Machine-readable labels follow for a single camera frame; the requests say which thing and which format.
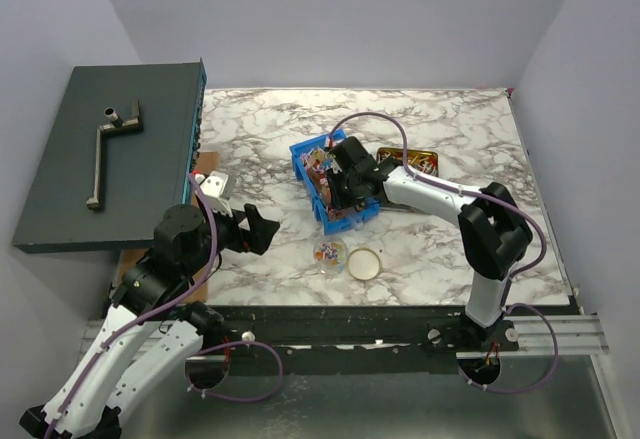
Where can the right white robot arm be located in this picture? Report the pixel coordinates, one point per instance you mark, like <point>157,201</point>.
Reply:
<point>494,233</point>

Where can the clear glass jar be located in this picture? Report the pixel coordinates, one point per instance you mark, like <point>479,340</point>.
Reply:
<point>330,254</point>

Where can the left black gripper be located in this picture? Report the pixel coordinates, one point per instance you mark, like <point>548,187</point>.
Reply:
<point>256,239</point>

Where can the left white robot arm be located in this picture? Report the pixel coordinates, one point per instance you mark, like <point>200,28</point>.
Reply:
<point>142,339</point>

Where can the blue candy bin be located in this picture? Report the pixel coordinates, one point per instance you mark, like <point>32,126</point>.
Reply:
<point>304,150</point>

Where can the metal candy tin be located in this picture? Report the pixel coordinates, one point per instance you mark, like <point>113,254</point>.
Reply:
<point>426,162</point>

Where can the round jar lid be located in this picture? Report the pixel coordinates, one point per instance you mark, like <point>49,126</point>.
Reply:
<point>364,264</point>

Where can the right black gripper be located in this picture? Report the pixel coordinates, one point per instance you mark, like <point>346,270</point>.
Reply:
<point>338,185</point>

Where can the dark grey box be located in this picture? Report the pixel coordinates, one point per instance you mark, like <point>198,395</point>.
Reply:
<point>123,142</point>

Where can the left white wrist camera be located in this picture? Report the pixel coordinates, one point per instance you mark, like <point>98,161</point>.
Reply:
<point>217,188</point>

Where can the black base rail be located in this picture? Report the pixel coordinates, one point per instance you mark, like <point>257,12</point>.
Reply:
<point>349,340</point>

